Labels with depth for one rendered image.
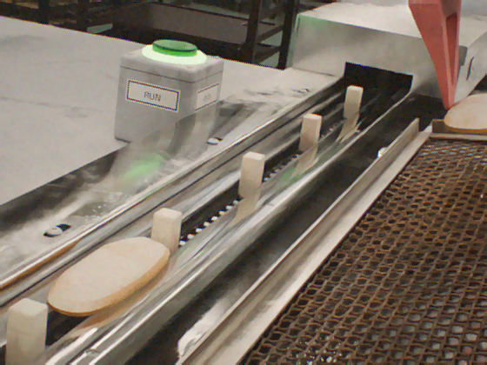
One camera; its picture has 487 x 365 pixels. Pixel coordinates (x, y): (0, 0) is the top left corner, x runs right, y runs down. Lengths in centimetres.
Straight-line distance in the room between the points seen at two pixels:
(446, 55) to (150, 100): 29
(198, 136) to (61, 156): 12
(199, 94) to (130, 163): 18
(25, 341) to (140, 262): 10
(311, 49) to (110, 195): 47
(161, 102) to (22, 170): 14
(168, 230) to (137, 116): 29
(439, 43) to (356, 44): 40
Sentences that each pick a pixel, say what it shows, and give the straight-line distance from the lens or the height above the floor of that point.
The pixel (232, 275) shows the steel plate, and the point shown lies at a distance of 58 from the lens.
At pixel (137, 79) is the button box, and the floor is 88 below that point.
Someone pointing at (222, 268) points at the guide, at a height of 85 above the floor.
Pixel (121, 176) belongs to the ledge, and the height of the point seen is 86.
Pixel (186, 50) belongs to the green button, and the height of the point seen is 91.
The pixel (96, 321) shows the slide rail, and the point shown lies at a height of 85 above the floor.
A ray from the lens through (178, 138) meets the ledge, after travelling 70.
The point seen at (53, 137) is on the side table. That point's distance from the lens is 81.
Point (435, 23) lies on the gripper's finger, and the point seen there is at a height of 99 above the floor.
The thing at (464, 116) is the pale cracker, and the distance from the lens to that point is 58.
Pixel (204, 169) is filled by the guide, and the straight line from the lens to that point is 66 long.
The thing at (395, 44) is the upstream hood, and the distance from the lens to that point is 97.
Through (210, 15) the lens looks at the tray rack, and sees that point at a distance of 336.
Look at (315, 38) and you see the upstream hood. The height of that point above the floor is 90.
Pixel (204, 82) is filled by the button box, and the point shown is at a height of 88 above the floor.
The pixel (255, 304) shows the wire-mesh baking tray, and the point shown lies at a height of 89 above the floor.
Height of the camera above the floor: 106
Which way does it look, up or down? 19 degrees down
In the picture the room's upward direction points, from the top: 8 degrees clockwise
